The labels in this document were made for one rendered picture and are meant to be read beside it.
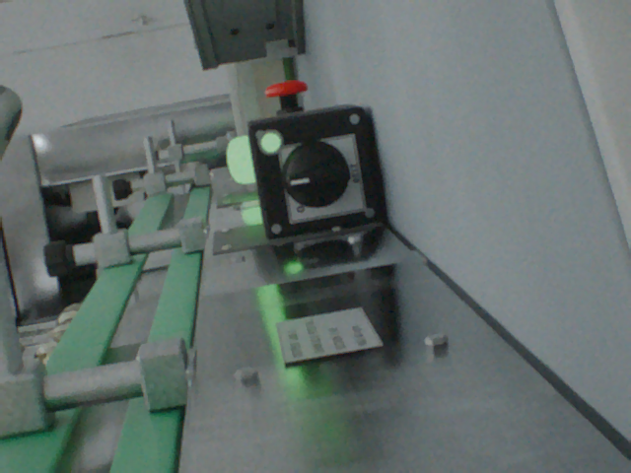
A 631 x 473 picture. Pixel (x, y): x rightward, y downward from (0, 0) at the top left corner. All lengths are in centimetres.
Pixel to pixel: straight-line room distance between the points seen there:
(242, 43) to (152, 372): 89
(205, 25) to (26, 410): 85
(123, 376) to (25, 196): 194
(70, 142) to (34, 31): 281
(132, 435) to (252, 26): 89
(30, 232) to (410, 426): 211
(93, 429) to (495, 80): 22
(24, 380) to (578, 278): 25
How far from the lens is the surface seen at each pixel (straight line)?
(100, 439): 51
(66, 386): 53
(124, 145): 242
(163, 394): 52
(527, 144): 40
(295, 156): 80
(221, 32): 134
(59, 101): 521
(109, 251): 97
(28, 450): 50
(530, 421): 37
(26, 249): 247
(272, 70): 161
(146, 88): 517
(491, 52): 44
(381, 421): 39
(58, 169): 244
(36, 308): 248
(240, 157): 112
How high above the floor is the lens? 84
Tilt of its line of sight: 3 degrees down
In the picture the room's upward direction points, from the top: 100 degrees counter-clockwise
